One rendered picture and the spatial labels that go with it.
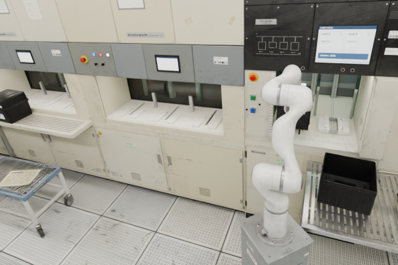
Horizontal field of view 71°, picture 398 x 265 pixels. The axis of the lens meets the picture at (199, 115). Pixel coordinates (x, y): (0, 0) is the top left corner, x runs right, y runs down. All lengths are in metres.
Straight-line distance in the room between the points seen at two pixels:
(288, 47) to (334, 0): 0.34
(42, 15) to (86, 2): 0.50
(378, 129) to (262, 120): 0.70
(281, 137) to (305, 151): 0.84
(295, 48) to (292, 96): 0.58
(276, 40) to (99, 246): 2.16
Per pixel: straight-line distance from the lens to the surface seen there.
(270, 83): 1.32
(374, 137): 2.01
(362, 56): 1.84
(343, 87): 2.85
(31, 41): 2.97
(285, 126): 1.29
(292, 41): 1.80
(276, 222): 1.51
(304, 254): 1.70
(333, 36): 1.79
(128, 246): 2.66
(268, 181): 1.34
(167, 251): 2.55
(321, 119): 2.38
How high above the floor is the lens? 2.03
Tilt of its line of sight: 28 degrees down
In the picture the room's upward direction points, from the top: 5 degrees counter-clockwise
